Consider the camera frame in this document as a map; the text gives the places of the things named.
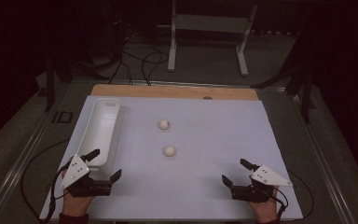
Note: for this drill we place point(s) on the person's left hand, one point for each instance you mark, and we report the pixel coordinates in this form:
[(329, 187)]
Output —
[(74, 205)]

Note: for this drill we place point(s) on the white plastic bin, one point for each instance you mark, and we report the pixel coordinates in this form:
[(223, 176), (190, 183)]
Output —
[(101, 130)]

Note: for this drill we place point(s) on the white ball with dark spot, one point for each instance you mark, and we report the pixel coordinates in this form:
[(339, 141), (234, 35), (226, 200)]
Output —
[(164, 124)]

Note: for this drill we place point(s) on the plain white ball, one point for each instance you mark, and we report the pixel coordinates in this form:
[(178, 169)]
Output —
[(169, 151)]

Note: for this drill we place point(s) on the metal floor rail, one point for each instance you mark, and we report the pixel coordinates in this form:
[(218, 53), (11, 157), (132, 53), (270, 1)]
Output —
[(12, 177), (323, 165)]

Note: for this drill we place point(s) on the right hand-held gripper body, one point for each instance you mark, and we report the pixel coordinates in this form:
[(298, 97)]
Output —
[(251, 192)]

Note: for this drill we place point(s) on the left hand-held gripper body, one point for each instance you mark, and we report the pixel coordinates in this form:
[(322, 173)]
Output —
[(88, 188)]

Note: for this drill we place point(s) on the black stand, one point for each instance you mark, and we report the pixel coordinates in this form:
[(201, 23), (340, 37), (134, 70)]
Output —
[(49, 90), (306, 99)]

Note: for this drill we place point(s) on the white metal stand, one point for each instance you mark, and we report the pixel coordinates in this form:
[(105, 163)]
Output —
[(211, 23)]

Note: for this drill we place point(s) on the white table mat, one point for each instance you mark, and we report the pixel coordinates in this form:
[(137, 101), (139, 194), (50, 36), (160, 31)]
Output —
[(205, 174)]

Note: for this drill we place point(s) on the person's right hand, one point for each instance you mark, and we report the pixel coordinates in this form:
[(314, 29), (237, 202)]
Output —
[(265, 210)]

